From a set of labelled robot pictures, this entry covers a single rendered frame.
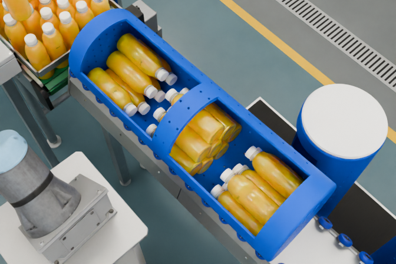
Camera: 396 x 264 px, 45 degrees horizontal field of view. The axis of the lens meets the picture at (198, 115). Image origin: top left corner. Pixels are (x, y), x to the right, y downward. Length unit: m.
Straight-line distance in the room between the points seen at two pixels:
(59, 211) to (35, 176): 0.10
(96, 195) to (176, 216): 1.37
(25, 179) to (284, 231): 0.63
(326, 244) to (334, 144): 0.31
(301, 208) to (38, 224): 0.63
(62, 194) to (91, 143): 1.56
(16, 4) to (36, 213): 0.76
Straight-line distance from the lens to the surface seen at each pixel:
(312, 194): 1.27
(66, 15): 1.78
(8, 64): 1.74
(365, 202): 2.53
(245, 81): 2.90
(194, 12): 3.21
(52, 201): 1.17
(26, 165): 1.15
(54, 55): 1.83
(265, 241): 1.30
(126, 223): 1.31
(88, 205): 1.17
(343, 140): 1.59
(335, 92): 1.68
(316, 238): 1.57
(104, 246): 1.30
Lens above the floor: 2.39
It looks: 60 degrees down
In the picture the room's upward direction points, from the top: 2 degrees clockwise
